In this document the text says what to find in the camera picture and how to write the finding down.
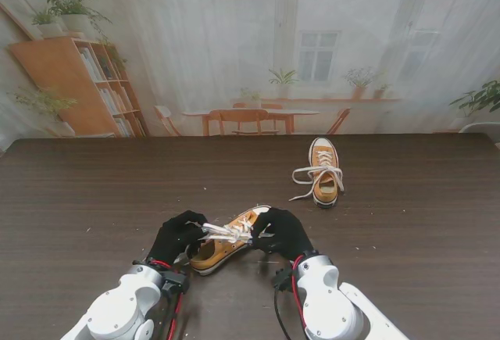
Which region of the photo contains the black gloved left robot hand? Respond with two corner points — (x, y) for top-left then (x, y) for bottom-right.
(146, 209), (209, 269)

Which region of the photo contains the red cable on right arm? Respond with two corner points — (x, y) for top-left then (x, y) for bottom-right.
(292, 256), (309, 329)

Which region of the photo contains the yellow canvas sneaker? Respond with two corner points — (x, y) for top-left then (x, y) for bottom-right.
(189, 205), (273, 277)
(307, 137), (341, 209)

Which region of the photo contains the red cable on left arm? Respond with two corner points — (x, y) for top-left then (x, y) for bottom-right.
(150, 259), (184, 340)

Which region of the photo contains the red cable on arm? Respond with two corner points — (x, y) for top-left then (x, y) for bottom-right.
(292, 256), (309, 329)
(150, 259), (184, 340)

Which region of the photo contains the black cable on table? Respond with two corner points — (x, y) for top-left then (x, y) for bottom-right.
(273, 288), (294, 340)

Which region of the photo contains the printed room scene backdrop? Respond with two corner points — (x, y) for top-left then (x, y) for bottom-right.
(0, 0), (500, 138)

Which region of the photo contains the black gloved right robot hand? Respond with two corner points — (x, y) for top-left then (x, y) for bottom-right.
(248, 206), (316, 265)

